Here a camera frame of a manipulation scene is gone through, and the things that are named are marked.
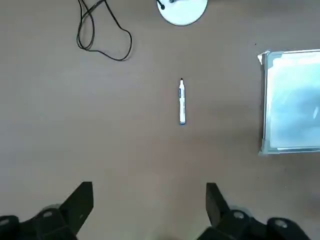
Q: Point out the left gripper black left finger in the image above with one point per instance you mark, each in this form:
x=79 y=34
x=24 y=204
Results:
x=77 y=207

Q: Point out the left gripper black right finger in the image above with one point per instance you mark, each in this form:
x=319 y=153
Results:
x=217 y=210

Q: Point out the white marker with blue label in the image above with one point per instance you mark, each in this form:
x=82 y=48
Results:
x=183 y=105

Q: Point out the silver framed whiteboard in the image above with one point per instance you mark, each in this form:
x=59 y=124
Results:
x=292 y=105

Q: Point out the white desk lamp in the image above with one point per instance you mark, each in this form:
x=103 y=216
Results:
x=182 y=13

